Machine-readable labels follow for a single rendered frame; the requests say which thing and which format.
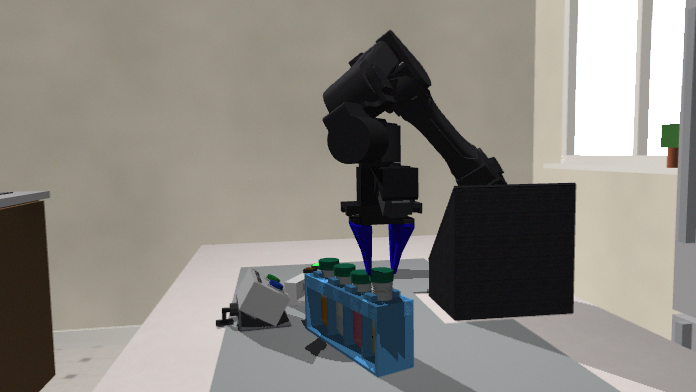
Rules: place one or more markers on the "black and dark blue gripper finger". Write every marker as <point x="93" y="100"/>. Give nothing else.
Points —
<point x="363" y="235"/>
<point x="399" y="235"/>

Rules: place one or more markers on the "blue tube rack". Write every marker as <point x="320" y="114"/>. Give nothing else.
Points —
<point x="394" y="324"/>

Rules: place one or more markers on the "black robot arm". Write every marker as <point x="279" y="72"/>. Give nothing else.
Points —
<point x="372" y="85"/>

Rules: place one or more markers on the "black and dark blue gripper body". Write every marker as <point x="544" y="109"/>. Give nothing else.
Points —
<point x="372" y="215"/>

